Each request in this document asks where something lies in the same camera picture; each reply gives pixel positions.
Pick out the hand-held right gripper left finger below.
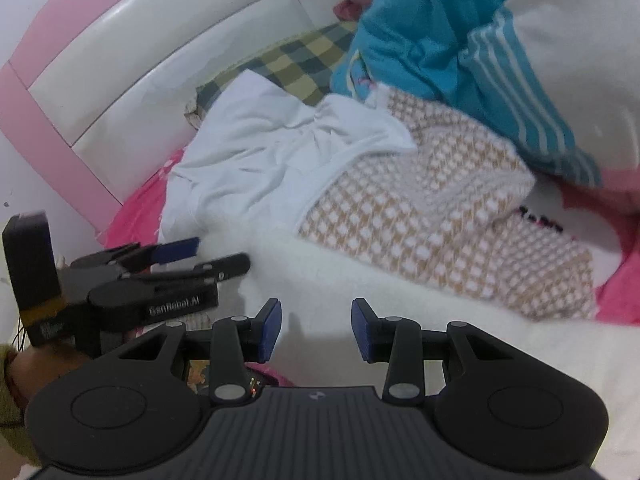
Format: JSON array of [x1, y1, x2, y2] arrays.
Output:
[[117, 297, 283, 406]]

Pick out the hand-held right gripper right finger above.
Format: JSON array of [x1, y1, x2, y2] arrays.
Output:
[[351, 297, 521, 406]]

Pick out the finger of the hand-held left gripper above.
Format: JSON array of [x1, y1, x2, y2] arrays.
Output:
[[120, 252, 251, 288], [70, 236, 202, 281]]

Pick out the white deer print fleece garment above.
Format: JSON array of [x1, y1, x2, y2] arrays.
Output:
[[197, 215, 640, 461]]

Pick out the thin white shirt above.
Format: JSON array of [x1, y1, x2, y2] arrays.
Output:
[[159, 70, 418, 243]]

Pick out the tan checkered garment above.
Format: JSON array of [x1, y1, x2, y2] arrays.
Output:
[[297, 85, 598, 321]]

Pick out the pink floral bed sheet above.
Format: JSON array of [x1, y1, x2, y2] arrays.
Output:
[[97, 147, 640, 328]]

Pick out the white and pink headboard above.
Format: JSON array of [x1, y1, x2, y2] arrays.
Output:
[[0, 0, 361, 241]]

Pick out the green yellow plaid pillow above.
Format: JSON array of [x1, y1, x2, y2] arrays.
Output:
[[185, 22, 358, 126]]

